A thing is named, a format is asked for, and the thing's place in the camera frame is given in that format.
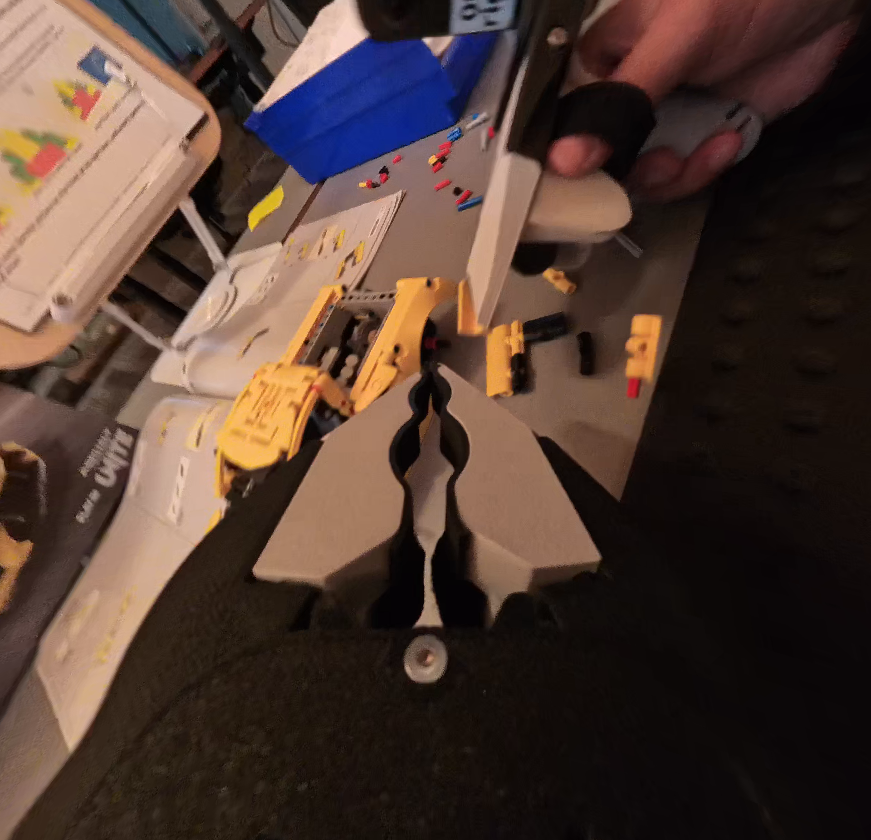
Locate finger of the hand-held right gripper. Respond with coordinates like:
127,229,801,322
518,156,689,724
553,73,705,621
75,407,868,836
465,151,545,332

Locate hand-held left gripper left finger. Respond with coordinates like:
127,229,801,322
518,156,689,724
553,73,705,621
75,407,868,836
252,372,433,626

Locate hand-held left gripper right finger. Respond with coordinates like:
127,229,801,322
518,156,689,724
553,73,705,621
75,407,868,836
434,364,603,626

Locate yellow curved panel brick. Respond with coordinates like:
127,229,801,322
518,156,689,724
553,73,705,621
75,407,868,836
457,280,488,337

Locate yellow brick car model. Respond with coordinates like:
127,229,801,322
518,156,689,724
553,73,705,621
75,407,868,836
214,276,464,501

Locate yellow panel brick assembly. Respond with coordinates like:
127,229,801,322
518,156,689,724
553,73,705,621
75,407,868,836
486,319,528,398

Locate grey desk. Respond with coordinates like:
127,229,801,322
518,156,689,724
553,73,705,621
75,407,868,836
0,10,712,840

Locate person's right hand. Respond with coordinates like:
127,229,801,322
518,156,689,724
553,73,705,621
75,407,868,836
548,0,871,204

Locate scattered small pin bricks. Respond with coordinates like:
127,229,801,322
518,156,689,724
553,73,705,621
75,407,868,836
358,112,498,213

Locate instruction booklet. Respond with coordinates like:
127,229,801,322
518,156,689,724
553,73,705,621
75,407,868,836
37,190,408,752

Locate blue bin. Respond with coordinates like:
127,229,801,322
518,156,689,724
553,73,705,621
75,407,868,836
244,33,498,186

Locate white printed paper bags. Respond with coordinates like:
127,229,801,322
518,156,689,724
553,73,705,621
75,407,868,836
259,10,382,109

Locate yellow paper slip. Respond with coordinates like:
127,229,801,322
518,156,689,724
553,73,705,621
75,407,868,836
247,185,285,231

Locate black perforated mat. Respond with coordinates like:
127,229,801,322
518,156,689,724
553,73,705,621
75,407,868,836
619,105,871,840

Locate brick car set box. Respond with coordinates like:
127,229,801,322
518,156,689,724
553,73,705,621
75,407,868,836
0,384,140,718

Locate wooden board white stand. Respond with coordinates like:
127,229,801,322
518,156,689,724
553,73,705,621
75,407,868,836
0,0,222,371

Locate printed paper sheet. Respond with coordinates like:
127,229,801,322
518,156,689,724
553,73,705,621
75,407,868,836
0,0,205,334

